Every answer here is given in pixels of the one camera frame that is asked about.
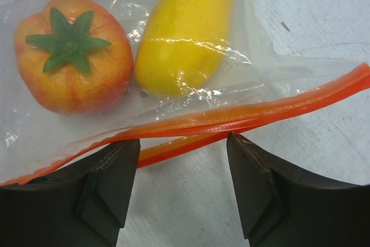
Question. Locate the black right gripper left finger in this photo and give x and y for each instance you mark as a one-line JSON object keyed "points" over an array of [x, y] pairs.
{"points": [[85, 203]]}

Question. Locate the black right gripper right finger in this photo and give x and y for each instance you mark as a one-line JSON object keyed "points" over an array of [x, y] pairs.
{"points": [[282, 204]]}

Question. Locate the fake orange persimmon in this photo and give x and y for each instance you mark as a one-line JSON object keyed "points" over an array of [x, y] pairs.
{"points": [[74, 57]]}

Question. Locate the clear zip bag orange seal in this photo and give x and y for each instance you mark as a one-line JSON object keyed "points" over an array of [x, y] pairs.
{"points": [[252, 87]]}

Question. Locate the fake yellow banana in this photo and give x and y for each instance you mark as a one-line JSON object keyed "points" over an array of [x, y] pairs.
{"points": [[183, 45]]}

